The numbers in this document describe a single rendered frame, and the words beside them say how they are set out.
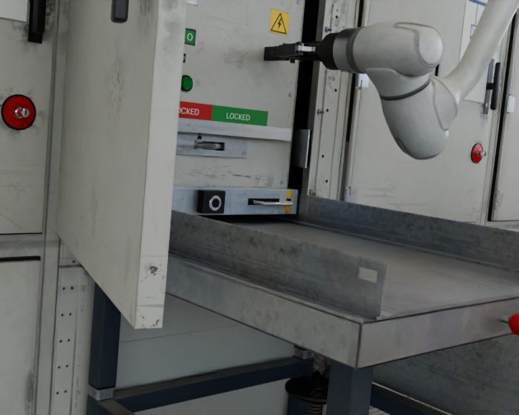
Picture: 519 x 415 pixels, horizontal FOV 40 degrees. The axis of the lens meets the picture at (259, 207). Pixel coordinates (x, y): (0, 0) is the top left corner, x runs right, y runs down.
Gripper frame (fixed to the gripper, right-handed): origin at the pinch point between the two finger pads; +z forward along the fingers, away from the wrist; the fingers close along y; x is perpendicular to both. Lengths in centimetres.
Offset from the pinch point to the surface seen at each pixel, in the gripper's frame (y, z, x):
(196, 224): -42, -31, -33
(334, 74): 18.5, -0.4, -2.4
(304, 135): 12.0, 1.1, -17.5
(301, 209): 13.6, 1.2, -35.2
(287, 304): -45, -56, -39
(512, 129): 100, -2, -10
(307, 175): 16.0, 2.7, -27.1
